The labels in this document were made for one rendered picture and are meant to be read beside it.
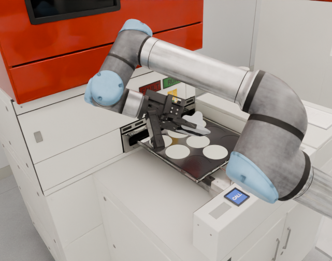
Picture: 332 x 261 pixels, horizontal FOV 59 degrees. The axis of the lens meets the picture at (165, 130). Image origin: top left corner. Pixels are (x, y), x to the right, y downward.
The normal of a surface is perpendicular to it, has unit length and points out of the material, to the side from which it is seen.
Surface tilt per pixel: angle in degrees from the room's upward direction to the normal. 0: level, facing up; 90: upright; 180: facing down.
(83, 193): 90
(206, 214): 0
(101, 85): 59
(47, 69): 90
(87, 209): 90
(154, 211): 0
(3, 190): 0
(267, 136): 45
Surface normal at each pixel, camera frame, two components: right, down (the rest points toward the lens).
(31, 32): 0.65, 0.37
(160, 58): -0.38, 0.18
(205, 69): -0.25, -0.14
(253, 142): -0.63, -0.39
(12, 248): -0.04, -0.86
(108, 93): 0.18, -0.04
